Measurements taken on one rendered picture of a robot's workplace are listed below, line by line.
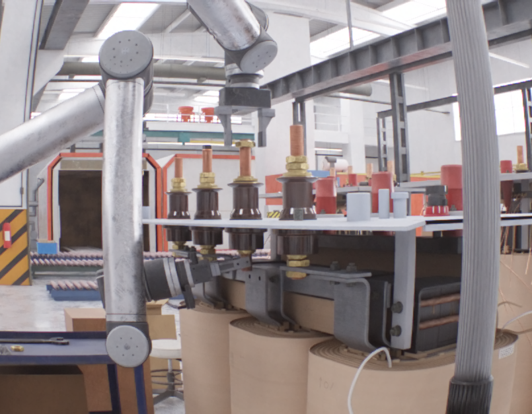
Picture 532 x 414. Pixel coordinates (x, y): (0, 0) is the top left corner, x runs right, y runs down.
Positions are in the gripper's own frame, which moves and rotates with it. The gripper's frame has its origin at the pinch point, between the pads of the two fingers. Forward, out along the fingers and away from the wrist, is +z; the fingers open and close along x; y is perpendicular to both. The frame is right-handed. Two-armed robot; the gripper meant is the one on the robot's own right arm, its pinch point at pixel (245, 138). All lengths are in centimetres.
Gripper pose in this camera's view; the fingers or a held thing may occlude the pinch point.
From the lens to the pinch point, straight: 162.0
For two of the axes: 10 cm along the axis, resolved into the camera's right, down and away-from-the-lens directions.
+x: 9.3, 0.0, 3.8
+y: 3.8, -0.3, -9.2
